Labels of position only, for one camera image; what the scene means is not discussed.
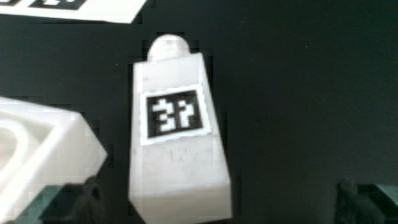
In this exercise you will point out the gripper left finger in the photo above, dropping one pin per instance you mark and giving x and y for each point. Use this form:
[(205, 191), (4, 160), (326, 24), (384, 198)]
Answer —
[(68, 204)]

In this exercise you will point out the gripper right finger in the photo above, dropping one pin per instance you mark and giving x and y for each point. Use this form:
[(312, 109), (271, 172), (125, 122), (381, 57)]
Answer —
[(367, 203)]

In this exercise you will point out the white square tabletop tray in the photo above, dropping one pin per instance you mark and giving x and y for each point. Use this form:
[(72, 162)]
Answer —
[(50, 152)]

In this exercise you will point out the white leg with tag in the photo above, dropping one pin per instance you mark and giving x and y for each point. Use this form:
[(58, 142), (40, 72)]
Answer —
[(180, 182)]

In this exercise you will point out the white sheet with four tags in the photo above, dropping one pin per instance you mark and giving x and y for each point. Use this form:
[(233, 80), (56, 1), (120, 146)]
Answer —
[(95, 10)]

